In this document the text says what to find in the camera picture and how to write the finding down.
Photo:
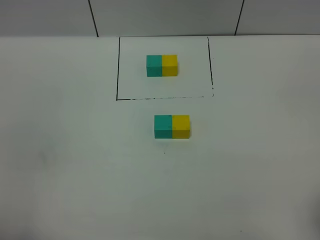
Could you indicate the yellow template block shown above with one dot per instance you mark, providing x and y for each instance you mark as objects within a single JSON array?
[{"x": 169, "y": 65}]

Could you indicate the teal template block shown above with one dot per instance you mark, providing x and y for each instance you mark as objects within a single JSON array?
[{"x": 154, "y": 65}]

